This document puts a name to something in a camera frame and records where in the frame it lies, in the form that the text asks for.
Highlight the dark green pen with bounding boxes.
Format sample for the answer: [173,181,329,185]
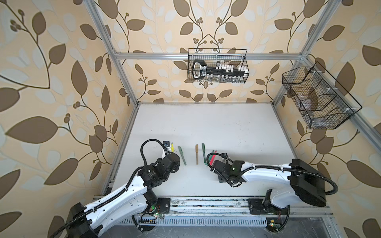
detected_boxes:
[201,143,207,165]

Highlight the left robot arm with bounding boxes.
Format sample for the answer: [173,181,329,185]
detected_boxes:
[50,139,181,238]

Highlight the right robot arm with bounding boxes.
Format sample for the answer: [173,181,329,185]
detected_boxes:
[203,152,338,233]

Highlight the pink highlighter marker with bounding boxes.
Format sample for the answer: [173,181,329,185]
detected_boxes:
[210,150,217,165]

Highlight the green highlighter marker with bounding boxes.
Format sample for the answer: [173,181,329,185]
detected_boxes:
[208,150,215,165]

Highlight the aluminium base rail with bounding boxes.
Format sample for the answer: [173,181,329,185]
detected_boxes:
[92,195,334,227]

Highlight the black socket rail tool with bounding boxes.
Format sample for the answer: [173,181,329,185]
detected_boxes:
[191,59,249,79]

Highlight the rear black wire basket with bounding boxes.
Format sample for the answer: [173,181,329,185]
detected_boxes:
[187,48,250,84]

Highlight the black wire basket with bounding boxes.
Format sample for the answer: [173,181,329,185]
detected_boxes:
[282,62,363,130]
[187,48,250,84]

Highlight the right black wire basket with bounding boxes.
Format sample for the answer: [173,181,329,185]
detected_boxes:
[282,62,363,130]

